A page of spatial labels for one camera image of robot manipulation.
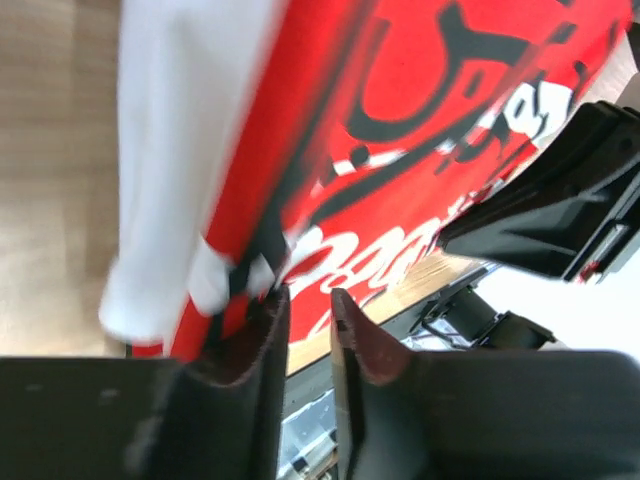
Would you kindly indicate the white printed t-shirt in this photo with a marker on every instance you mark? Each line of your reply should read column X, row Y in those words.
column 321, row 144

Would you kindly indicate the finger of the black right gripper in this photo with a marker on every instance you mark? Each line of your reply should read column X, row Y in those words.
column 573, row 213

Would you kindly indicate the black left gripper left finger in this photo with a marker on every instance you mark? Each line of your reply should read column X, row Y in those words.
column 218, row 417

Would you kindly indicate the aluminium frame rail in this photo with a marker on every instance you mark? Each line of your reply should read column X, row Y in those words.
column 436, row 307

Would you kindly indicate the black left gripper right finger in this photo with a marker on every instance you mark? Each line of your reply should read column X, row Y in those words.
column 480, row 414

